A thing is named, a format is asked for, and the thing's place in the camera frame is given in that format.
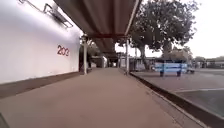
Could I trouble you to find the covered walkway canopy with posts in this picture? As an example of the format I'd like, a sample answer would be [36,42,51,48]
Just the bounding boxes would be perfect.
[53,0,143,76]

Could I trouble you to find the white building with red number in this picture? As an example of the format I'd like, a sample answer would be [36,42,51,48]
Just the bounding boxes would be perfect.
[0,0,84,100]

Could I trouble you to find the low buildings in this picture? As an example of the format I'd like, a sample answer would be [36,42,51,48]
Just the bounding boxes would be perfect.
[193,56,224,70]

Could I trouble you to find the dark drain gutter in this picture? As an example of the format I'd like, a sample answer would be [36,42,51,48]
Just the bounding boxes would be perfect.
[129,71,224,128]

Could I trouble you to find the large leafy tree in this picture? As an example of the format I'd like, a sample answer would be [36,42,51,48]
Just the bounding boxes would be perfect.
[128,0,200,71]

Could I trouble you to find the reddish concrete path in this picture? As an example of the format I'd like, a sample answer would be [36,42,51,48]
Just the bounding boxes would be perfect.
[0,67,204,128]

